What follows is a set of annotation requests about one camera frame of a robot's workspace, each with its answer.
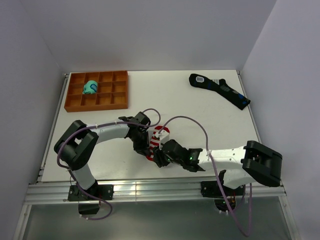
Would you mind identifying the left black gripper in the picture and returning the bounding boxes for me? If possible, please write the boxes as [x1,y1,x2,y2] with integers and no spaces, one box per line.
[129,130,150,157]

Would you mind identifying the red white striped sock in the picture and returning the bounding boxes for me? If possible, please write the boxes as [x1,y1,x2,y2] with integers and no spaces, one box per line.
[146,125,170,162]

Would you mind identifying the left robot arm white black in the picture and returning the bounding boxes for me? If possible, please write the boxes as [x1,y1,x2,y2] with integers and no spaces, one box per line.
[54,111,151,200]

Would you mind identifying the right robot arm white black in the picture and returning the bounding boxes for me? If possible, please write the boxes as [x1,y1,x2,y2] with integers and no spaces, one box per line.
[152,139,283,195]

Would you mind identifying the orange compartment tray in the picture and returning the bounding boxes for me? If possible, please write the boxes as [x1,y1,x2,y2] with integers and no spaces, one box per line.
[64,70,129,113]

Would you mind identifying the rolled teal sock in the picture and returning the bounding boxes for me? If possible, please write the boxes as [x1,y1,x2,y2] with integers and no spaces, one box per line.
[82,80,98,95]

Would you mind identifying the black blue patterned sock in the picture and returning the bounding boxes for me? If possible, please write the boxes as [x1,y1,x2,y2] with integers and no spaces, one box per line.
[189,73,251,110]

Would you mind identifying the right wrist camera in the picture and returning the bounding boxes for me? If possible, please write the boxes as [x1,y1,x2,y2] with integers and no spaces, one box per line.
[156,130,170,145]

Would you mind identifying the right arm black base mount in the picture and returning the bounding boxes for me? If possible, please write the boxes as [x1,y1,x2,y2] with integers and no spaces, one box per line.
[200,181,245,213]

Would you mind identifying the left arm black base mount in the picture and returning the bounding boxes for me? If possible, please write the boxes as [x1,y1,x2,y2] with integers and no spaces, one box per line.
[67,183,114,221]

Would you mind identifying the aluminium table frame rail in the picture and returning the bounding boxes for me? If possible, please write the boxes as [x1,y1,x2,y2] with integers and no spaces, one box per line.
[23,71,287,203]

